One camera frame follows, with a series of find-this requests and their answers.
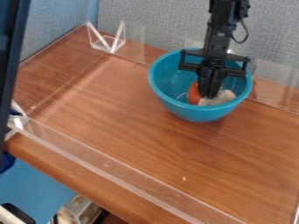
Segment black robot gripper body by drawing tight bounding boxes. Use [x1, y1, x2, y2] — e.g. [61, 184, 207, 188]
[179, 0, 250, 77]

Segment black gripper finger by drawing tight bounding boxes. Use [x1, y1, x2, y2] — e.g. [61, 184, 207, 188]
[209, 69, 227, 99]
[197, 66, 212, 98]

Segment blue plastic bowl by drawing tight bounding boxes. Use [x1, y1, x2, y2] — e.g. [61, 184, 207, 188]
[148, 50, 254, 123]

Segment brown and white toy mushroom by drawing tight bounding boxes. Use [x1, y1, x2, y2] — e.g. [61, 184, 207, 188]
[187, 83, 236, 106]

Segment clear acrylic front barrier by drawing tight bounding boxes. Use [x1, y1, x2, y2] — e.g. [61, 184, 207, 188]
[7, 117, 244, 224]

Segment blue cloth at left edge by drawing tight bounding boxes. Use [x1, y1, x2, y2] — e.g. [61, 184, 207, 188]
[0, 152, 15, 174]

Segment black object at bottom left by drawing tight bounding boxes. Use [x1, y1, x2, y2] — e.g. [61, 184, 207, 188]
[0, 203, 36, 224]

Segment clear acrylic left bracket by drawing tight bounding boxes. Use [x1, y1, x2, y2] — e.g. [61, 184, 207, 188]
[4, 101, 28, 140]

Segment dark blue vertical post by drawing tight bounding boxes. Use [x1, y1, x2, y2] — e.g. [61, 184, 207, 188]
[0, 0, 31, 155]

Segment metal frame under table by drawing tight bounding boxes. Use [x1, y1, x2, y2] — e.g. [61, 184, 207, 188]
[48, 195, 103, 224]

